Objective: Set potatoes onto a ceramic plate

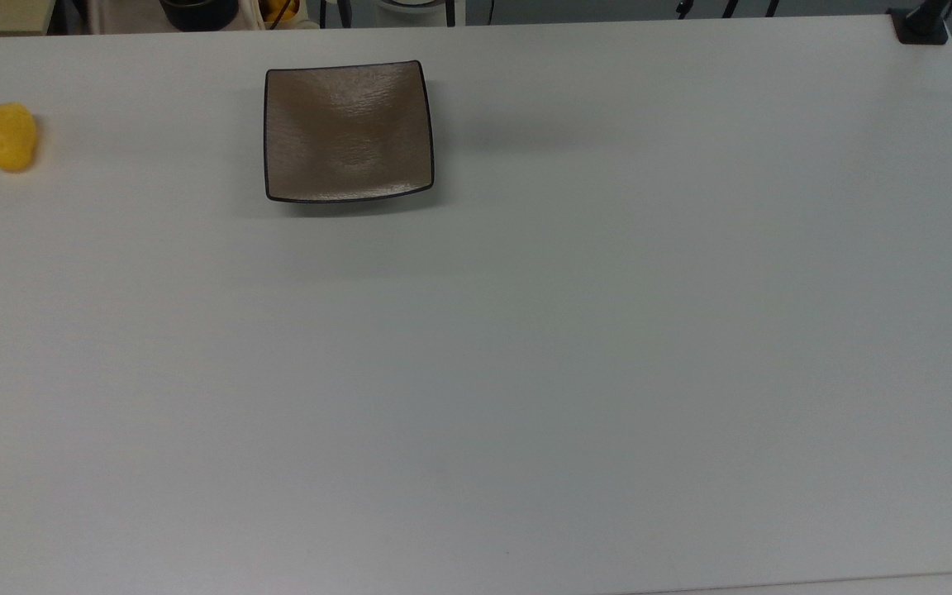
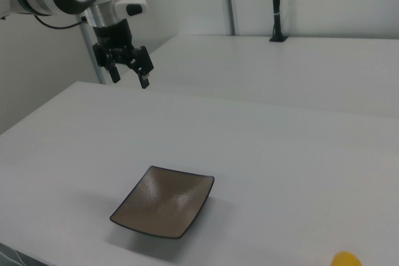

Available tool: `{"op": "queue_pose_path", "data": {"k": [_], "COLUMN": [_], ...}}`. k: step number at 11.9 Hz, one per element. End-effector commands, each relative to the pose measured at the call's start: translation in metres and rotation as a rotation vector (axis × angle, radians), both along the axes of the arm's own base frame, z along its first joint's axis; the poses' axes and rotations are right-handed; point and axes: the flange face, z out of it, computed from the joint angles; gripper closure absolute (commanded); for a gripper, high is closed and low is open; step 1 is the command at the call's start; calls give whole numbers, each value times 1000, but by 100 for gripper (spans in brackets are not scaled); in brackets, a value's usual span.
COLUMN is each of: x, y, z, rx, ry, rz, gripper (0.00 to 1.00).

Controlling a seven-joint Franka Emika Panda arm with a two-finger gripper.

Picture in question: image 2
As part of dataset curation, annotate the yellow lemon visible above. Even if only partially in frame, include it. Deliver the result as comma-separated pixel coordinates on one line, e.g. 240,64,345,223
330,250,362,266

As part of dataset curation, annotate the black pole with clamp base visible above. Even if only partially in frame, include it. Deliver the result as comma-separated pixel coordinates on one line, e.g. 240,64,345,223
269,0,288,43

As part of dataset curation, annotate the square brown ceramic plate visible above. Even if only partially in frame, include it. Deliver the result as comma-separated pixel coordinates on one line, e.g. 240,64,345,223
109,165,216,240

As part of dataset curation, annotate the dark patterned cloth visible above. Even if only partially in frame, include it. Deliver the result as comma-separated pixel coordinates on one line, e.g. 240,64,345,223
0,241,34,266

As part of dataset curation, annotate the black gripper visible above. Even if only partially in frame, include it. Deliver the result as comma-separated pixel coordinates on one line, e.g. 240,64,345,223
92,19,155,89

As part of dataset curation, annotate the silver metal frame post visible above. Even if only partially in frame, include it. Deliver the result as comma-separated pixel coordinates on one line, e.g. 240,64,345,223
81,24,105,85

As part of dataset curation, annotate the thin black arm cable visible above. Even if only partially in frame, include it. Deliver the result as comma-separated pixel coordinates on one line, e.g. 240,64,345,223
34,15,88,30

